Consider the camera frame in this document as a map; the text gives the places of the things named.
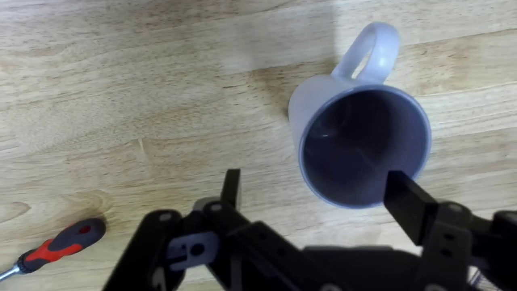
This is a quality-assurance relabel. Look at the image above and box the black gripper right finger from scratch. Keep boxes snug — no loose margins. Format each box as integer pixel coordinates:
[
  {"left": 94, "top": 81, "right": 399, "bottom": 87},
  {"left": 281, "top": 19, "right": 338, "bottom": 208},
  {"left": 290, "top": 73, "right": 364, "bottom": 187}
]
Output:
[{"left": 383, "top": 170, "right": 517, "bottom": 291}]

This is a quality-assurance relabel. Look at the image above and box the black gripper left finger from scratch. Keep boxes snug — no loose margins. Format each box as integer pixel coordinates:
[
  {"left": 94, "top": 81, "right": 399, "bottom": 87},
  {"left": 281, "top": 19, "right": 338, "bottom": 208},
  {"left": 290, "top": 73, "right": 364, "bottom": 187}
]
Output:
[{"left": 102, "top": 168, "right": 336, "bottom": 291}]

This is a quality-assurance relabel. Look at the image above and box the white ceramic mug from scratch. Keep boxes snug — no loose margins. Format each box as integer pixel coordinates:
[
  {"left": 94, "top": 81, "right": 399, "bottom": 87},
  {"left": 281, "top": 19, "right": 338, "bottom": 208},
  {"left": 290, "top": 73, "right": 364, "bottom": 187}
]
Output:
[{"left": 286, "top": 21, "right": 435, "bottom": 210}]

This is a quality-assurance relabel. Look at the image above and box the red black handled screwdriver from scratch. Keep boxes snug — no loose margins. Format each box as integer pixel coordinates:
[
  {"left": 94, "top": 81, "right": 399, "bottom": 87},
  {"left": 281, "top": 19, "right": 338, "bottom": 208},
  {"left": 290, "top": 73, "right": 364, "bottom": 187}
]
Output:
[{"left": 0, "top": 217, "right": 109, "bottom": 283}]

